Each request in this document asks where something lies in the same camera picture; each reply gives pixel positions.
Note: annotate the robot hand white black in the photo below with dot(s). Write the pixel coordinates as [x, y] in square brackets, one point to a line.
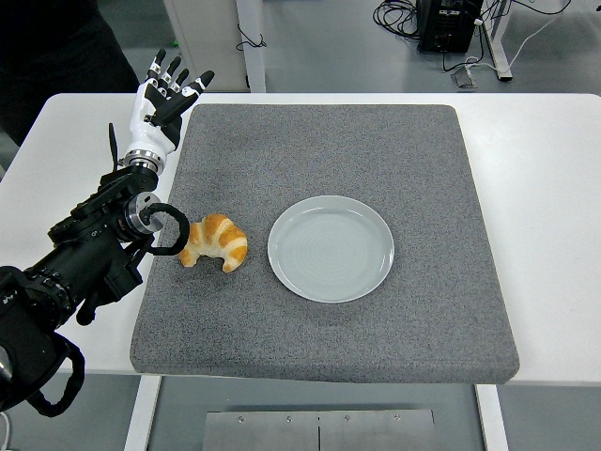
[145, 127]

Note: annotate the golden croissant bread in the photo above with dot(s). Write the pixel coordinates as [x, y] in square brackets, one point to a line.
[220, 239]

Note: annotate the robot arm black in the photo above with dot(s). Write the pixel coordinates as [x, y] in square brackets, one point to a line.
[84, 263]

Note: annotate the round grey plate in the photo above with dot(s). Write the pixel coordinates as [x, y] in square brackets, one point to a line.
[328, 253]

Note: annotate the grey metal plate with screws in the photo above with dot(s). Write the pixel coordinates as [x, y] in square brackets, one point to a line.
[263, 432]

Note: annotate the white cabinet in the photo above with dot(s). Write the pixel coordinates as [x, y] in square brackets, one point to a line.
[206, 42]

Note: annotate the person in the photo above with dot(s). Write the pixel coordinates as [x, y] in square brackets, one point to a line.
[47, 47]

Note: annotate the grey fabric mat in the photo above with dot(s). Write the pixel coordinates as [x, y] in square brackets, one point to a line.
[328, 141]

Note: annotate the white table leg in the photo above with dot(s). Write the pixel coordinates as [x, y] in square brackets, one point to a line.
[493, 418]
[141, 413]

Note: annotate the black computer tower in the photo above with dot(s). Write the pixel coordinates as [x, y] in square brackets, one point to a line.
[446, 28]

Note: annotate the grey floor socket box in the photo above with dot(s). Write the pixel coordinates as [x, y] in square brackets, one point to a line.
[464, 79]

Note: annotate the white desk leg with foot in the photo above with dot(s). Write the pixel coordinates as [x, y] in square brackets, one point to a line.
[498, 42]

